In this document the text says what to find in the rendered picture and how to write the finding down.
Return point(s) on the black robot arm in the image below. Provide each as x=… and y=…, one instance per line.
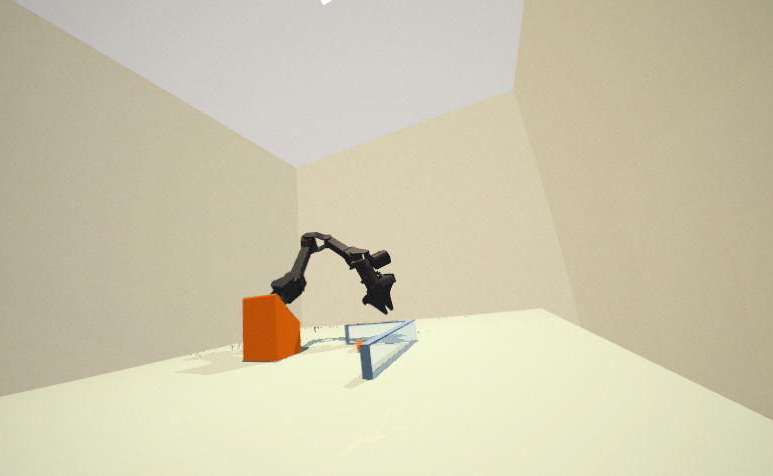
x=289, y=287

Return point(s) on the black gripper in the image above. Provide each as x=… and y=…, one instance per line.
x=378, y=291

